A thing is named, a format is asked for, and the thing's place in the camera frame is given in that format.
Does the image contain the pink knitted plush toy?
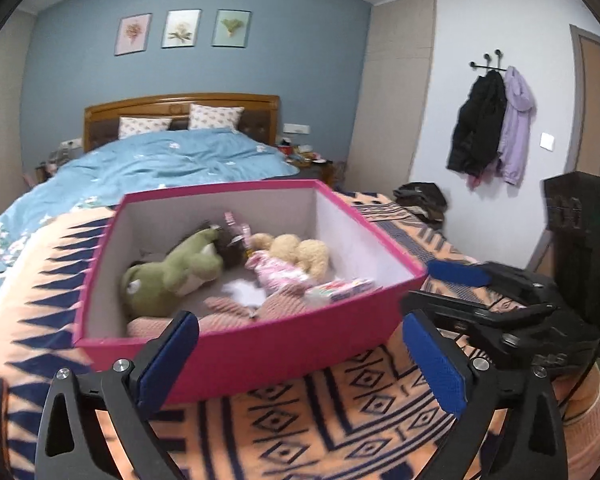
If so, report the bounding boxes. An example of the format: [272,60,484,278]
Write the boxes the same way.
[126,280,341,337]

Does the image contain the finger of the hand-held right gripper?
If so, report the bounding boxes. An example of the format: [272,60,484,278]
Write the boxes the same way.
[399,290,556,356]
[426,259,561,306]

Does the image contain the green dinosaur plush toy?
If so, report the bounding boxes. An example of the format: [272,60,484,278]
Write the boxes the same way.
[120,227,226,318]

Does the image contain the purple jacket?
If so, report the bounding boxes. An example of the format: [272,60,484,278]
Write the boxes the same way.
[496,66,537,187]

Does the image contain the blue floral duvet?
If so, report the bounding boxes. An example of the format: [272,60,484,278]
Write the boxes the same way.
[0,127,301,321]

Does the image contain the framed pink flower picture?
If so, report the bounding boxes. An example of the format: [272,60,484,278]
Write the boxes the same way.
[114,12,152,56]

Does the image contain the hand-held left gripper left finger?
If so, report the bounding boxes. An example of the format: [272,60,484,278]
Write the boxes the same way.
[34,310,201,480]

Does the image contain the black wall coat rack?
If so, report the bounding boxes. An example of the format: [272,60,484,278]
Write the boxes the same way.
[469,49,508,73]

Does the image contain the cluttered bedside table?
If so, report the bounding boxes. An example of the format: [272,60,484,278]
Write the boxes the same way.
[32,142,86,186]
[276,137,348,188]

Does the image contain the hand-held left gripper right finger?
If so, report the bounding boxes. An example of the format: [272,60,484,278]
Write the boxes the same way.
[401,309,570,480]

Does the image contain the orange patterned blanket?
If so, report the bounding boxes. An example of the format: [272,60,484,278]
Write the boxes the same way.
[0,187,581,480]

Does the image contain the wooden headboard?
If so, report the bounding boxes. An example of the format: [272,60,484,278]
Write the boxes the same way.
[83,92,281,153]

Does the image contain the dark brown plush toy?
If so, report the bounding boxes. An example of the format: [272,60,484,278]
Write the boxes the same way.
[207,222,255,271]

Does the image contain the pink hanging garment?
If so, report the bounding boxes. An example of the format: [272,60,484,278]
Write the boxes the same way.
[466,160,501,191]

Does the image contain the white dotted pillow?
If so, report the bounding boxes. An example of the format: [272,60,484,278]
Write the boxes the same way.
[187,104,245,131]
[118,116,173,139]

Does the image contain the pink floral pouch with cord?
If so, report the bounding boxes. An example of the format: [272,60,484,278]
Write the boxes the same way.
[222,211,315,295]

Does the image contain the framed green plant picture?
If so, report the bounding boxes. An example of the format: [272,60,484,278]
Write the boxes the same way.
[211,9,252,48]

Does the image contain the black coat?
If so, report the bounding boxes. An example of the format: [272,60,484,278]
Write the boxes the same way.
[446,70,508,177]

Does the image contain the pink cardboard box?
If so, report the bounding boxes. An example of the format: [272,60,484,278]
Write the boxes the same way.
[74,179,429,406]

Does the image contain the framed white flower picture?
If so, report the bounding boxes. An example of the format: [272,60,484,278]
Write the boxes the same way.
[161,8,202,49]

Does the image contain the wooden door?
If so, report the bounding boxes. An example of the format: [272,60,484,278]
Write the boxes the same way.
[526,24,600,271]

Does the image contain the beige teddy bear plush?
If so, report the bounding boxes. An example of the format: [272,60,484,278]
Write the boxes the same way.
[252,232,331,283]

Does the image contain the pile of dark clothes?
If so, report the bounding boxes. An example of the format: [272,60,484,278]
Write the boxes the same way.
[392,181,449,226]

